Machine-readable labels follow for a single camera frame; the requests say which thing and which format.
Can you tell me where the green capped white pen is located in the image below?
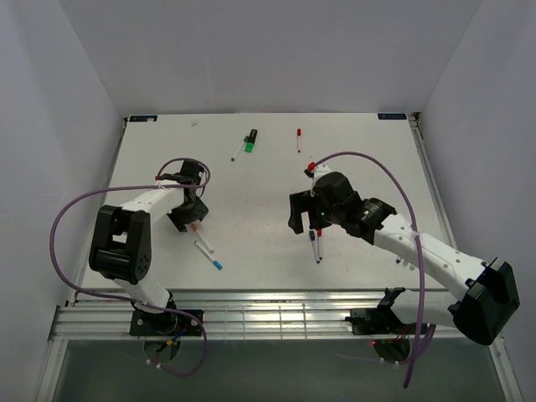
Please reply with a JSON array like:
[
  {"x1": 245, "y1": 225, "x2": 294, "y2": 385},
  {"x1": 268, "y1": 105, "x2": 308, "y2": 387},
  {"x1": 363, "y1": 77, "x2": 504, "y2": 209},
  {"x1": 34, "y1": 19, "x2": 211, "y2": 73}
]
[{"x1": 230, "y1": 136, "x2": 249, "y2": 162}]

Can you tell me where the blue corner label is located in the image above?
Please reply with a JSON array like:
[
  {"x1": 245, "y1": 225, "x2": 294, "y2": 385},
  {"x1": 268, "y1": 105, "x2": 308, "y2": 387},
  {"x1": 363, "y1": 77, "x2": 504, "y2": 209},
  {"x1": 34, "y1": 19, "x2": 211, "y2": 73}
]
[
  {"x1": 377, "y1": 113, "x2": 407, "y2": 121},
  {"x1": 128, "y1": 115, "x2": 158, "y2": 122}
]

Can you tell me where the dark blue capped pen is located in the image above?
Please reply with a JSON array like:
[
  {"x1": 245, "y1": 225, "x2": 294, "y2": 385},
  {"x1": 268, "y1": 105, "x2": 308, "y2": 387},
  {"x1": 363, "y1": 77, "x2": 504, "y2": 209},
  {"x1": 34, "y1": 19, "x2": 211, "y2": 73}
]
[{"x1": 308, "y1": 229, "x2": 321, "y2": 264}]

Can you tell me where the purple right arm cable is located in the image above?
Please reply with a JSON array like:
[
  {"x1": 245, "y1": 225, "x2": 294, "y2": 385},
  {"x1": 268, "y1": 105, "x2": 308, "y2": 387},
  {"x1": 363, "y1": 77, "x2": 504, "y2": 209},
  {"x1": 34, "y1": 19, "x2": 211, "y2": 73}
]
[{"x1": 313, "y1": 151, "x2": 436, "y2": 389}]

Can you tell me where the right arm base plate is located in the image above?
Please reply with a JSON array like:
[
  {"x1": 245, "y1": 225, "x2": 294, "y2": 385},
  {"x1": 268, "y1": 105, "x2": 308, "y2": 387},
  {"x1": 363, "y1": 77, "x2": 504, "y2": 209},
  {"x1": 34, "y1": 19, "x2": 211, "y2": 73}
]
[{"x1": 344, "y1": 307, "x2": 405, "y2": 335}]

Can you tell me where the aluminium front rail frame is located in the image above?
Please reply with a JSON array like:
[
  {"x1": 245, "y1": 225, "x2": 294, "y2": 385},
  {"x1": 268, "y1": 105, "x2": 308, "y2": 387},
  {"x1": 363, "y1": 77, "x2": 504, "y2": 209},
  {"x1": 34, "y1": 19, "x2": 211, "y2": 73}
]
[{"x1": 49, "y1": 288, "x2": 503, "y2": 343}]

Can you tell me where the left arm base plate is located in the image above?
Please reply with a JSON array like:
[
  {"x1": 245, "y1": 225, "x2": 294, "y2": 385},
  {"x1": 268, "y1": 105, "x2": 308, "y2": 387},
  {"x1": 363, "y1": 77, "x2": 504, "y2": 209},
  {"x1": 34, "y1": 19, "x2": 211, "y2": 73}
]
[{"x1": 129, "y1": 309, "x2": 202, "y2": 337}]

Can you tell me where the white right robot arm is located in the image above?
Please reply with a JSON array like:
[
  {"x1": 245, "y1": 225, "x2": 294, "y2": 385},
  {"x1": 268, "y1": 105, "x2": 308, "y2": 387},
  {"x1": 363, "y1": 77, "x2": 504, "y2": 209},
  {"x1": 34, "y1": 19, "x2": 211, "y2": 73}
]
[{"x1": 288, "y1": 169, "x2": 520, "y2": 346}]

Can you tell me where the blue capped white pen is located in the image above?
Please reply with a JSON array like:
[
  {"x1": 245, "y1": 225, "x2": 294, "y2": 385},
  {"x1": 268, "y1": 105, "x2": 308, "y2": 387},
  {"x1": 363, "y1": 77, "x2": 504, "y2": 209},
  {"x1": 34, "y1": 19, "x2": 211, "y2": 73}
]
[{"x1": 193, "y1": 240, "x2": 223, "y2": 271}]

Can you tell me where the far red capped pen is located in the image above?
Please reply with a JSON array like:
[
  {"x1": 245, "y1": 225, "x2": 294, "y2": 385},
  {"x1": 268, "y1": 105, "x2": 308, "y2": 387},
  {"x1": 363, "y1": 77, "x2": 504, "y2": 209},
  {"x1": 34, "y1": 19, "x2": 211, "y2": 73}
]
[{"x1": 296, "y1": 128, "x2": 302, "y2": 153}]

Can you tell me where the left blue corner label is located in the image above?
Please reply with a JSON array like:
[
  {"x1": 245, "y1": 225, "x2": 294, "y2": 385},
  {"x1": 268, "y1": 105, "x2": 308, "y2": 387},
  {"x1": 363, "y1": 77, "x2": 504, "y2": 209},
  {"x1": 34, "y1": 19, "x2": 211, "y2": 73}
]
[{"x1": 128, "y1": 115, "x2": 158, "y2": 122}]

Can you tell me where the orange capped white pen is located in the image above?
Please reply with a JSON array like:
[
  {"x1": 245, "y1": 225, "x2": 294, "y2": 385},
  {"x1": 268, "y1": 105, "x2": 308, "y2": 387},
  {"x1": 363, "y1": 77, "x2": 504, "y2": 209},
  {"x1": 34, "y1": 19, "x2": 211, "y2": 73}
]
[{"x1": 190, "y1": 223, "x2": 214, "y2": 254}]

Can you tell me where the green black highlighter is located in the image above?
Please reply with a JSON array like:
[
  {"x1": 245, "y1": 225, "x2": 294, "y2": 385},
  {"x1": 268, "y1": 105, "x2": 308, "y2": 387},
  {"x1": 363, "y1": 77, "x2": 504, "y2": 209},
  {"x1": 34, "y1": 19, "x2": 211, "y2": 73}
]
[{"x1": 245, "y1": 129, "x2": 258, "y2": 153}]

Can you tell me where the aluminium right side rail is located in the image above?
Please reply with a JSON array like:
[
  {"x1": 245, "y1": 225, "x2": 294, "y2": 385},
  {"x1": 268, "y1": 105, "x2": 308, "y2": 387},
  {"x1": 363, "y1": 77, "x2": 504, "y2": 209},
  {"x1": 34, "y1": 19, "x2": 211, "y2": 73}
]
[{"x1": 408, "y1": 112, "x2": 523, "y2": 401}]

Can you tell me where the red capped white pen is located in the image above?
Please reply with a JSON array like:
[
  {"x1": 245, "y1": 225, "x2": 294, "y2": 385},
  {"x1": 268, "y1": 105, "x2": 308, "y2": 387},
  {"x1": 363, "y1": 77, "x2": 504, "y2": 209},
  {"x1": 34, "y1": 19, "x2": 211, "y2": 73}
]
[{"x1": 317, "y1": 229, "x2": 323, "y2": 261}]

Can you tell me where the right blue corner label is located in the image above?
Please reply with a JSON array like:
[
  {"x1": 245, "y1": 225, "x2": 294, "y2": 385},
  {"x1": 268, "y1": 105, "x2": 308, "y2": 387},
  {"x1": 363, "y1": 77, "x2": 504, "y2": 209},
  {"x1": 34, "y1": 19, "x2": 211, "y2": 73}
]
[{"x1": 377, "y1": 113, "x2": 407, "y2": 121}]

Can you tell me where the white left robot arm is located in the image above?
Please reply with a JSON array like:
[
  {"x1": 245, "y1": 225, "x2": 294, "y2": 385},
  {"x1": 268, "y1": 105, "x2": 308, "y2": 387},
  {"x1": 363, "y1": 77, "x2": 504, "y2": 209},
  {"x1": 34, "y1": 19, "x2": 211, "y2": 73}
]
[{"x1": 89, "y1": 159, "x2": 210, "y2": 335}]

